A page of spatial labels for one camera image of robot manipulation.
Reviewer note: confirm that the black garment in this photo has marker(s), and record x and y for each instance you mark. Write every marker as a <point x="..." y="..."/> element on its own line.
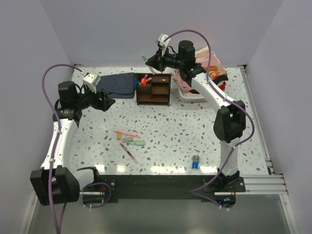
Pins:
<point x="219" y="79"/>

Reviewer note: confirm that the blue grey pencil sharpener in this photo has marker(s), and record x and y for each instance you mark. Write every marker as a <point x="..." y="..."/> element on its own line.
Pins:
<point x="195" y="162"/>

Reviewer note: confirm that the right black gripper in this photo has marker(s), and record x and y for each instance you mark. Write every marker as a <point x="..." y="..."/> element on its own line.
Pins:
<point x="157" y="61"/>

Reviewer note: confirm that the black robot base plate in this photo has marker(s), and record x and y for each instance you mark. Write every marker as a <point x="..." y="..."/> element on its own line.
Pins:
<point x="176" y="187"/>

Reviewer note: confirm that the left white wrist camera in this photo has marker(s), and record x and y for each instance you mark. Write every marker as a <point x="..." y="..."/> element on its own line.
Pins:
<point x="91" y="80"/>

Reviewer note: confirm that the dark red gel pen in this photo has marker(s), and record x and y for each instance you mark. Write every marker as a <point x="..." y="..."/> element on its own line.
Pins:
<point x="129" y="153"/>

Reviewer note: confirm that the orange gel pen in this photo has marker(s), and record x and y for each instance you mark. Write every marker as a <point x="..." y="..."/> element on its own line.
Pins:
<point x="127" y="134"/>

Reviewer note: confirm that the brown wooden desk organizer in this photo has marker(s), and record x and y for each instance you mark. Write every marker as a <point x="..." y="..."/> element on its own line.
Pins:
<point x="156" y="91"/>

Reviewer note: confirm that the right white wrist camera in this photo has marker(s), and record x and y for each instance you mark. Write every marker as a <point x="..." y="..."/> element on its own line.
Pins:
<point x="162" y="40"/>

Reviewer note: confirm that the white laundry basket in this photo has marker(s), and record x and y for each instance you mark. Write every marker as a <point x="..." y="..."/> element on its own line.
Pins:
<point x="190" y="97"/>

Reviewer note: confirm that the folded dark blue cloth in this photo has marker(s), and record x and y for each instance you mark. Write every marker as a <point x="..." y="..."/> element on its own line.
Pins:
<point x="118" y="85"/>

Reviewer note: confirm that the tan eraser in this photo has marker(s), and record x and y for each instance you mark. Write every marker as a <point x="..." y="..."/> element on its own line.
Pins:
<point x="127" y="139"/>

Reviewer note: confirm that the red garment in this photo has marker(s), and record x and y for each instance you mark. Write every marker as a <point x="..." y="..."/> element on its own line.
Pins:
<point x="222" y="85"/>

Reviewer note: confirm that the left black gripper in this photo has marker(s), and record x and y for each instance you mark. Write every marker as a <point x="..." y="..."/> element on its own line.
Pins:
<point x="104" y="104"/>

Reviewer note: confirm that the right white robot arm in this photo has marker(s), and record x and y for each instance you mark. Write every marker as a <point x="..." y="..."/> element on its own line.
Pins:
<point x="230" y="120"/>

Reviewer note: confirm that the green capped white marker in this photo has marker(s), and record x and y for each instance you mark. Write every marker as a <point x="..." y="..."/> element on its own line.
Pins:
<point x="144" y="58"/>

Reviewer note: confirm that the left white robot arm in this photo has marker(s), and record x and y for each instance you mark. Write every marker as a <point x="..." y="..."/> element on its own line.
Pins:
<point x="54" y="179"/>

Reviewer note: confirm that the black orange highlighter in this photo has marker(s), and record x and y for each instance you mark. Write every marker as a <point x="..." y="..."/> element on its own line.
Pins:
<point x="143" y="81"/>

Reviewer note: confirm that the pink pixel-print shirt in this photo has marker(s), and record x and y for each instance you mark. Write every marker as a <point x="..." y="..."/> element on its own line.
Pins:
<point x="202" y="56"/>

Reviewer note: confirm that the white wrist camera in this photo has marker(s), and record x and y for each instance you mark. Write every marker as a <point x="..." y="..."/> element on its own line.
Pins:
<point x="91" y="80"/>
<point x="162" y="40"/>

